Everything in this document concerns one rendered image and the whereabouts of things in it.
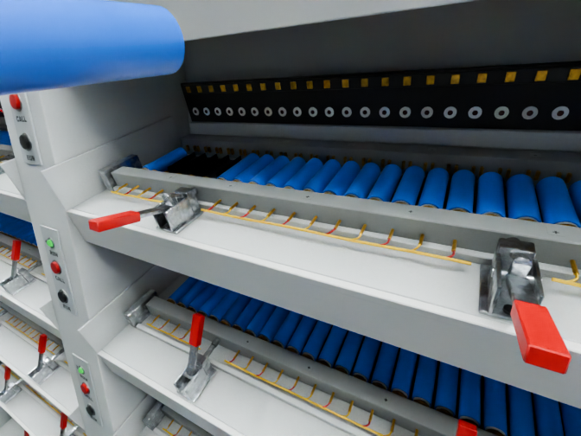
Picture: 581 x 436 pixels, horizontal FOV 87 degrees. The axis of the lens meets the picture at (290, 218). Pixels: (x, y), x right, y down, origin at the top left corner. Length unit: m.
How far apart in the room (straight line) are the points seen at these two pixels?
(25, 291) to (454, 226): 0.68
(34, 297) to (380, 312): 0.60
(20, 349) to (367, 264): 0.84
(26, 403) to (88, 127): 0.83
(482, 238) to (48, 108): 0.42
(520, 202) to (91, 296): 0.47
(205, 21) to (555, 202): 0.27
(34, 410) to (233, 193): 0.90
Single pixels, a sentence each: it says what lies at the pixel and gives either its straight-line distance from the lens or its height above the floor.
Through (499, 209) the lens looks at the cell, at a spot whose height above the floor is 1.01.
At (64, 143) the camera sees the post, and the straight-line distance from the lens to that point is 0.43.
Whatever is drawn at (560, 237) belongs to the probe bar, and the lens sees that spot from 0.24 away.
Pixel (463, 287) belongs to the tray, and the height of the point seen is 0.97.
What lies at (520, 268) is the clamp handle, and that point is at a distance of 0.20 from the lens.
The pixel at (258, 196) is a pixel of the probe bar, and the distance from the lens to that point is 0.27.
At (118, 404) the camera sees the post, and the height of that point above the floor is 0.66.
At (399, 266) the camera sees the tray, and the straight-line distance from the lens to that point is 0.22.
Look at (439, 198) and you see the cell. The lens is 0.27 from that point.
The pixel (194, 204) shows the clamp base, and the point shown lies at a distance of 0.31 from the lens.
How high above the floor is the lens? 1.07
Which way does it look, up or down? 18 degrees down
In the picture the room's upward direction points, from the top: 1 degrees clockwise
